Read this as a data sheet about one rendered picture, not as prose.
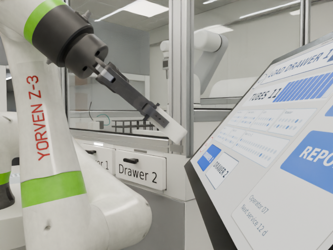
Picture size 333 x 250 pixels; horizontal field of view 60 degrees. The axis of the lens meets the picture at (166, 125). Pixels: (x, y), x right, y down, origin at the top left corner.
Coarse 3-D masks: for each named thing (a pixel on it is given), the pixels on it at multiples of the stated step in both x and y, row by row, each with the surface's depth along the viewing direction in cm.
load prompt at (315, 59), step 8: (320, 48) 40; (328, 48) 38; (304, 56) 44; (312, 56) 41; (320, 56) 38; (328, 56) 35; (280, 64) 54; (288, 64) 49; (296, 64) 45; (304, 64) 41; (312, 64) 38; (320, 64) 36; (328, 64) 33; (272, 72) 55; (280, 72) 50; (288, 72) 46; (296, 72) 42; (264, 80) 56; (272, 80) 51
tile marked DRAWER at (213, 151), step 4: (212, 144) 55; (208, 148) 56; (212, 148) 53; (216, 148) 50; (220, 148) 48; (208, 152) 53; (212, 152) 51; (216, 152) 48; (204, 156) 54; (208, 156) 51; (212, 156) 49; (216, 156) 47; (200, 160) 54; (204, 160) 52; (208, 160) 49; (212, 160) 47; (200, 164) 52; (204, 164) 50; (208, 164) 47; (200, 168) 50; (204, 168) 48
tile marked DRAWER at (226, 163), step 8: (224, 152) 44; (216, 160) 45; (224, 160) 41; (232, 160) 38; (216, 168) 42; (224, 168) 39; (232, 168) 36; (208, 176) 42; (216, 176) 39; (224, 176) 36; (216, 184) 37
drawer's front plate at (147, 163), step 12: (120, 156) 115; (132, 156) 109; (144, 156) 104; (156, 156) 101; (120, 168) 115; (132, 168) 109; (144, 168) 104; (156, 168) 99; (132, 180) 110; (144, 180) 104; (156, 180) 99
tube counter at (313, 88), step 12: (324, 72) 33; (288, 84) 41; (300, 84) 37; (312, 84) 33; (324, 84) 30; (276, 96) 42; (288, 96) 37; (300, 96) 34; (312, 96) 31; (324, 96) 28
